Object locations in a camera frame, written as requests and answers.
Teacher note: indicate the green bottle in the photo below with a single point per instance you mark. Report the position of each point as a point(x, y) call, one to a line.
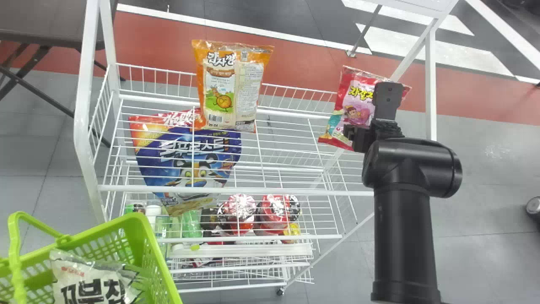
point(192, 223)

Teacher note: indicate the blue cereal bag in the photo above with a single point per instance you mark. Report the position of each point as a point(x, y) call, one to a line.
point(185, 158)

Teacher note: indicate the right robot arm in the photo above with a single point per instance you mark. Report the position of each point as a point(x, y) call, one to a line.
point(405, 219)

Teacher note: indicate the white snack packet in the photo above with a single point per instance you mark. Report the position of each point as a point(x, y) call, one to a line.
point(90, 283)

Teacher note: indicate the green basket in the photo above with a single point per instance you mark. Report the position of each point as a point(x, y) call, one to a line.
point(126, 240)

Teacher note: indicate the red noodle cup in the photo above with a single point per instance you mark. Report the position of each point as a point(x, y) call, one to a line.
point(237, 211)
point(276, 209)

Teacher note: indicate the dark side table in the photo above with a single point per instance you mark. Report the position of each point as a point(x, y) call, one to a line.
point(42, 21)

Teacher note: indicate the orange snack packet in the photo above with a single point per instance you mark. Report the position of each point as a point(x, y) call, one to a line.
point(228, 84)

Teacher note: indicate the red snack packet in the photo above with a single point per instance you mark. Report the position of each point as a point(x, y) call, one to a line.
point(353, 107)

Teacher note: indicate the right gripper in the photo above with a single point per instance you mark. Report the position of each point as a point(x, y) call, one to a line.
point(358, 137)

